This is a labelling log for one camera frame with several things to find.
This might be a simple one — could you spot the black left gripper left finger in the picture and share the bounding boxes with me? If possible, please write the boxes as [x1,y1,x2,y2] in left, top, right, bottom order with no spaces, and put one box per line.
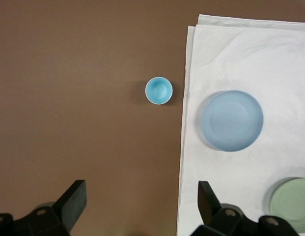
[0,179,87,236]

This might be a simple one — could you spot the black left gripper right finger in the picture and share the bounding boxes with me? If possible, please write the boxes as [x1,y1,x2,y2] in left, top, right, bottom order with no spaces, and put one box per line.
[191,181,301,236]

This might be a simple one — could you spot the small blue cup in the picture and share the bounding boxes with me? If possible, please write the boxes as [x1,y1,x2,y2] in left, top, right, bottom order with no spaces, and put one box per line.
[145,76,174,105]

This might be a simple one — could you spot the green plate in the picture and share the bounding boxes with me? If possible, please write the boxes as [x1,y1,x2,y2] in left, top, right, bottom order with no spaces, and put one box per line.
[269,177,305,234]

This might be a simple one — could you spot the blue plate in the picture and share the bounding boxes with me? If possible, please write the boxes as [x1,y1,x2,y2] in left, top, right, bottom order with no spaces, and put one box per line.
[200,89,264,152]

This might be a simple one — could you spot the white cloth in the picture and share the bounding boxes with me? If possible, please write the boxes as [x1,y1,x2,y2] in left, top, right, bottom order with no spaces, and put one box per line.
[176,14,305,236]

